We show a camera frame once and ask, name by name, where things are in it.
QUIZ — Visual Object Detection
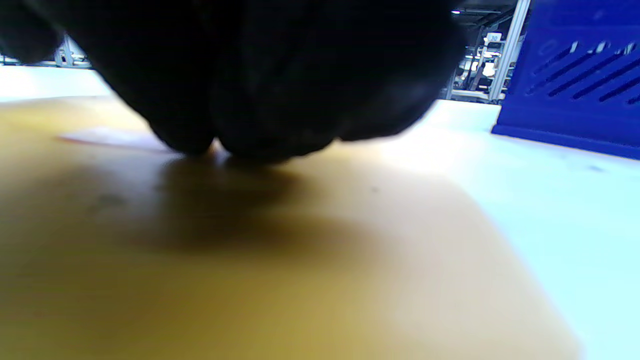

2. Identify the blue plastic file rack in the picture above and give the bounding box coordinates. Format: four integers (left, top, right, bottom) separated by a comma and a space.
491, 0, 640, 161

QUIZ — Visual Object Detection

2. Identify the yellow L-shaped folder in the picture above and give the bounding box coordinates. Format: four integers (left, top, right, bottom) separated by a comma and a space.
0, 95, 583, 360

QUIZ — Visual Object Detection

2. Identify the pink sticky note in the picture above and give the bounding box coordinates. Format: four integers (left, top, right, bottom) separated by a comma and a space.
56, 126, 173, 153

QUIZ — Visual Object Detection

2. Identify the person's right hand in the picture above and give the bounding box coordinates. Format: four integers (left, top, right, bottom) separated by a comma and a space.
0, 0, 468, 163

